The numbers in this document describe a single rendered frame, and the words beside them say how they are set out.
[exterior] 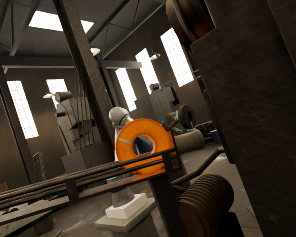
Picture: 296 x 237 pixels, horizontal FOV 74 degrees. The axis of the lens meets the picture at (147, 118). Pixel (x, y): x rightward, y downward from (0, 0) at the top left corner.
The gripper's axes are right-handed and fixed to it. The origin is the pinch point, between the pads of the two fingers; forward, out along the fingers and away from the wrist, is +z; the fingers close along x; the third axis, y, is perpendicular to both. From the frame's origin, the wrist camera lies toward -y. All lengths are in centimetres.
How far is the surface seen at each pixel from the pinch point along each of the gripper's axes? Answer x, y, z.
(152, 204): -22, -36, -44
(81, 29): 126, 287, -158
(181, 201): -66, -31, 21
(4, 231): -96, -11, -29
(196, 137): -57, -18, 31
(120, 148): -74, -11, 20
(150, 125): -66, -9, 26
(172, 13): -38, 27, 41
